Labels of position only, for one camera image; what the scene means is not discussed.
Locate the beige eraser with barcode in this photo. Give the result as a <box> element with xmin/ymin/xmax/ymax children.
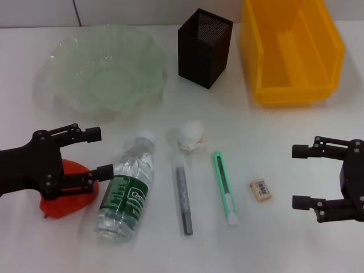
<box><xmin>246</xmin><ymin>178</ymin><xmax>274</xmax><ymax>203</ymax></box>

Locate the black mesh pen holder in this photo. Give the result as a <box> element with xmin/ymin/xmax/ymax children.
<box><xmin>178</xmin><ymin>8</ymin><xmax>234</xmax><ymax>90</ymax></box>

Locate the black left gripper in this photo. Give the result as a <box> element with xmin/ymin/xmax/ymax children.
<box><xmin>0</xmin><ymin>123</ymin><xmax>114</xmax><ymax>201</ymax></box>

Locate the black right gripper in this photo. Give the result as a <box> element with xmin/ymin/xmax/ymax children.
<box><xmin>292</xmin><ymin>135</ymin><xmax>364</xmax><ymax>223</ymax></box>

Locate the pale green glass fruit plate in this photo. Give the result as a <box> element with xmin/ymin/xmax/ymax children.
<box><xmin>45</xmin><ymin>24</ymin><xmax>168</xmax><ymax>113</ymax></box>

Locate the white paper ball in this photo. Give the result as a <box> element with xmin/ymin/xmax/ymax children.
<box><xmin>176</xmin><ymin>121</ymin><xmax>210</xmax><ymax>153</ymax></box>

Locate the yellow plastic bin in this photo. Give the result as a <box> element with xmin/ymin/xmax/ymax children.
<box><xmin>238</xmin><ymin>0</ymin><xmax>346</xmax><ymax>105</ymax></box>

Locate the mint green utility knife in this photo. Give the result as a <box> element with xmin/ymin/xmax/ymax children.
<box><xmin>213</xmin><ymin>150</ymin><xmax>239</xmax><ymax>228</ymax></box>

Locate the grey pencil lead tube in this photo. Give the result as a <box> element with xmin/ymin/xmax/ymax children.
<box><xmin>172</xmin><ymin>155</ymin><xmax>194</xmax><ymax>237</ymax></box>

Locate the clear water bottle green label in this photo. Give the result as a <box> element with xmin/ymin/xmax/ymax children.
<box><xmin>93</xmin><ymin>129</ymin><xmax>157</xmax><ymax>242</ymax></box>

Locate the red-orange fruit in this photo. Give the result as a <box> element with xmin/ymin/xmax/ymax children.
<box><xmin>39</xmin><ymin>159</ymin><xmax>101</xmax><ymax>220</ymax></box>

